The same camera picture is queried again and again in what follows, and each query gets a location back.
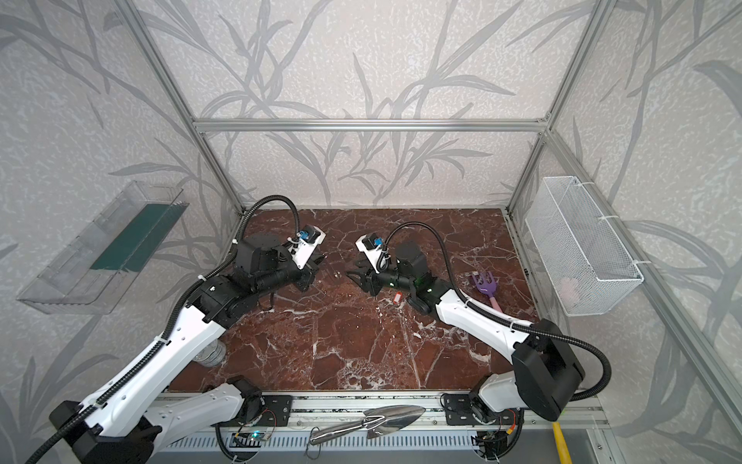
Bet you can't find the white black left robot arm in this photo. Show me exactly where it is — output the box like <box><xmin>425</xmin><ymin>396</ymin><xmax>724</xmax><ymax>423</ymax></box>
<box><xmin>49</xmin><ymin>225</ymin><xmax>326</xmax><ymax>463</ymax></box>

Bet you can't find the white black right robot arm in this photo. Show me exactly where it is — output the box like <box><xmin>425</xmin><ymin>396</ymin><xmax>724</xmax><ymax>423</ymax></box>
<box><xmin>347</xmin><ymin>234</ymin><xmax>585</xmax><ymax>423</ymax></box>

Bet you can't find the purple pink toy rake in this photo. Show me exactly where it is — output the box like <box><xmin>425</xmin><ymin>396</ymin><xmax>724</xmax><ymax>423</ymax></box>
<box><xmin>471</xmin><ymin>272</ymin><xmax>502</xmax><ymax>313</ymax></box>

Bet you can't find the silver metal garden trowel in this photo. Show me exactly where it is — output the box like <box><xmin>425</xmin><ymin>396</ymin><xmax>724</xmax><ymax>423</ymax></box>
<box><xmin>308</xmin><ymin>405</ymin><xmax>426</xmax><ymax>446</ymax></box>

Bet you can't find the green circuit board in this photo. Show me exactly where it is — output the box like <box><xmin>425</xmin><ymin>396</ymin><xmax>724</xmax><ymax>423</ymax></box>
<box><xmin>232</xmin><ymin>430</ymin><xmax>272</xmax><ymax>449</ymax></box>

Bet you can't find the green sponge pad in bin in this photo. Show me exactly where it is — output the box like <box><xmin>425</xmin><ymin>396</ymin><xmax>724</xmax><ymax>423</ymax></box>
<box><xmin>90</xmin><ymin>203</ymin><xmax>189</xmax><ymax>273</ymax></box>

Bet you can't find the pink object in basket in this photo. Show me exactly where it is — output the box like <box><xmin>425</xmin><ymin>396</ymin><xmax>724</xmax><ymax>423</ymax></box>
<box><xmin>558</xmin><ymin>278</ymin><xmax>581</xmax><ymax>309</ymax></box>

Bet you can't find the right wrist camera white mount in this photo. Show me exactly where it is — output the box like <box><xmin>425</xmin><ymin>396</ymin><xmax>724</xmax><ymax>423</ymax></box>
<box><xmin>356</xmin><ymin>233</ymin><xmax>390</xmax><ymax>274</ymax></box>

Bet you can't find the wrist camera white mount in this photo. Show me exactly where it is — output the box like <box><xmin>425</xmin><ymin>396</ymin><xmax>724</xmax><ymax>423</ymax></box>
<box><xmin>356</xmin><ymin>233</ymin><xmax>390</xmax><ymax>274</ymax></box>
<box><xmin>288</xmin><ymin>224</ymin><xmax>326</xmax><ymax>270</ymax></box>

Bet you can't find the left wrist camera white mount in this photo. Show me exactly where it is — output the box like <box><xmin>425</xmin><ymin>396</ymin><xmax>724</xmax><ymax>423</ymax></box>
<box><xmin>288</xmin><ymin>224</ymin><xmax>326</xmax><ymax>270</ymax></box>

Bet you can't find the black corrugated left cable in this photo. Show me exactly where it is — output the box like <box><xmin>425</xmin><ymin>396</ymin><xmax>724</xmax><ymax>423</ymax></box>
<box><xmin>25</xmin><ymin>194</ymin><xmax>301</xmax><ymax>464</ymax></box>

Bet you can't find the black corrugated cable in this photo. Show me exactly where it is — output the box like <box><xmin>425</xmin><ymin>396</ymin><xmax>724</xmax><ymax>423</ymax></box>
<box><xmin>379</xmin><ymin>220</ymin><xmax>613</xmax><ymax>402</ymax></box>
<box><xmin>25</xmin><ymin>194</ymin><xmax>301</xmax><ymax>464</ymax></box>

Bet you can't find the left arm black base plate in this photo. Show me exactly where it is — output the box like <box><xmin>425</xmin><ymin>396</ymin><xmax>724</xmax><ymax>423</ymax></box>
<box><xmin>254</xmin><ymin>394</ymin><xmax>294</xmax><ymax>427</ymax></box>

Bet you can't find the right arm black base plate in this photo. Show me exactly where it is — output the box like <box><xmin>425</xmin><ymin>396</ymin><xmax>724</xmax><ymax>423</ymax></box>
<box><xmin>440</xmin><ymin>392</ymin><xmax>479</xmax><ymax>426</ymax></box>

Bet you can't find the white wire mesh basket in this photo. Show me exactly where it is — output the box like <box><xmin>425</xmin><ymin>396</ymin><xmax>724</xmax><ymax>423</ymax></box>
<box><xmin>526</xmin><ymin>176</ymin><xmax>643</xmax><ymax>317</ymax></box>

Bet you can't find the clear plastic wall bin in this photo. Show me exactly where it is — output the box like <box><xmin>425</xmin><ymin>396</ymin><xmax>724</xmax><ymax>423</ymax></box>
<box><xmin>17</xmin><ymin>181</ymin><xmax>189</xmax><ymax>315</ymax></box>

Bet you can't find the black corrugated right cable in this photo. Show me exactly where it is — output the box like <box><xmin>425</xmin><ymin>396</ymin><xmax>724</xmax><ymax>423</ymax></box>
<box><xmin>379</xmin><ymin>220</ymin><xmax>613</xmax><ymax>402</ymax></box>

